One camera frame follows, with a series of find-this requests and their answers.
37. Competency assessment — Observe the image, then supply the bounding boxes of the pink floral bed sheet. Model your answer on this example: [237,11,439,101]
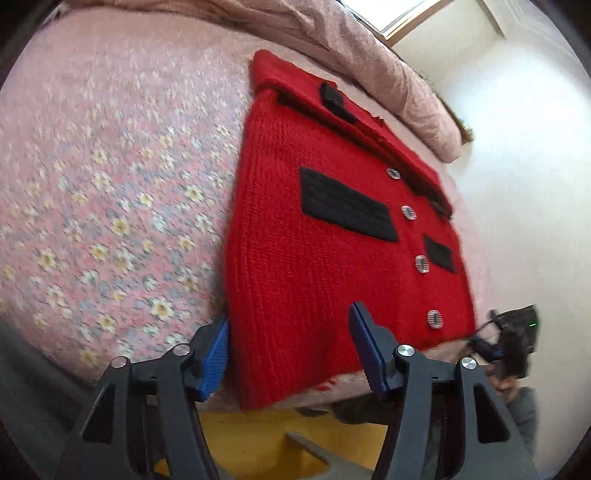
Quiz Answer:
[0,9,490,416]

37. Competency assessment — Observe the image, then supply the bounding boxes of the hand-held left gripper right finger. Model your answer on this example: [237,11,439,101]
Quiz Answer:
[348,302,539,480]

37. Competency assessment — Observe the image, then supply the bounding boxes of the wooden framed window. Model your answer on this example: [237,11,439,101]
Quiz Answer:
[351,0,439,41]

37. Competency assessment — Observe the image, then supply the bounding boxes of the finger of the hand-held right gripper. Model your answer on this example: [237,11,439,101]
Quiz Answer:
[468,338,503,364]

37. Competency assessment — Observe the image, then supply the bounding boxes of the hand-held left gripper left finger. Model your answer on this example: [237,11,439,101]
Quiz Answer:
[54,316,230,480]

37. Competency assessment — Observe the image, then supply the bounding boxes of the red knitted cardigan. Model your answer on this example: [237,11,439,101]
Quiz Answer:
[223,50,477,411]

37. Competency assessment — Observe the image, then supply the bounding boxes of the pink floral quilt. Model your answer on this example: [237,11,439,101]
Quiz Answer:
[69,0,464,163]

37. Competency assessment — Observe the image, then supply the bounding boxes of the person's right hand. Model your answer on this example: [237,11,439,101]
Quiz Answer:
[489,364,523,406]

